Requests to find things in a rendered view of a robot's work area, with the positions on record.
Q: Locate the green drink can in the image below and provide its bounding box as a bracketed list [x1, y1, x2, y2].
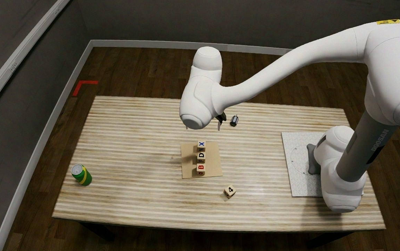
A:
[71, 164, 92, 186]

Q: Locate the tan square mat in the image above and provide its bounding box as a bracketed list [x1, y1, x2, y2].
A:
[181, 142, 223, 179]

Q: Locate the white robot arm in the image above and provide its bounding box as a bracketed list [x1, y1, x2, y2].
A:
[179, 20, 400, 213]

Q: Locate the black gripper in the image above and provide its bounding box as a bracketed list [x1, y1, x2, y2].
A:
[215, 112, 226, 131]

